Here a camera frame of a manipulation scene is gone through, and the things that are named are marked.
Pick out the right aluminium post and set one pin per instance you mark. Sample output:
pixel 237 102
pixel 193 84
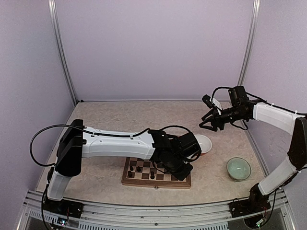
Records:
pixel 250 41

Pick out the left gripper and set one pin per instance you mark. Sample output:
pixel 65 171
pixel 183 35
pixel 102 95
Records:
pixel 182 175

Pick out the wooden chess board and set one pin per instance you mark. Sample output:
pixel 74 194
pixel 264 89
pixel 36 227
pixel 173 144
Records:
pixel 141 173

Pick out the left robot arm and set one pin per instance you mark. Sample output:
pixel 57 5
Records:
pixel 81 141

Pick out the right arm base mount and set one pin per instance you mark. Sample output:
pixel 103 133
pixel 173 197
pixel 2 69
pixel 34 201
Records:
pixel 244 207

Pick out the aluminium front rail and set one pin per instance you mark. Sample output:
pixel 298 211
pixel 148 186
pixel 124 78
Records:
pixel 104 216

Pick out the dark pawn front centre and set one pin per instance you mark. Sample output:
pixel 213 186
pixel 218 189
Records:
pixel 152 176

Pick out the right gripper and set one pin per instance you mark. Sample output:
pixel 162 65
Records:
pixel 217 118

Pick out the aluminium post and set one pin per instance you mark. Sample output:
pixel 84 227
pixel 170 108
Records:
pixel 61 52
pixel 250 41

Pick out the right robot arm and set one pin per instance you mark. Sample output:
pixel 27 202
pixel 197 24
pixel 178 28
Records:
pixel 279 134

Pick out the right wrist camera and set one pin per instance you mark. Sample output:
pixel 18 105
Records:
pixel 211 102

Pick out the white and orange bowl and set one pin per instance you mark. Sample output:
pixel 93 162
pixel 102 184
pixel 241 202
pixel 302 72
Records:
pixel 204 143

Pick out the left aluminium post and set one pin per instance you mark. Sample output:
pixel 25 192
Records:
pixel 61 52

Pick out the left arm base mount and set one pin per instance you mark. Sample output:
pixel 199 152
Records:
pixel 64 207

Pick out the green glass bowl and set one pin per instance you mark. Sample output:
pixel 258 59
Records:
pixel 238 169

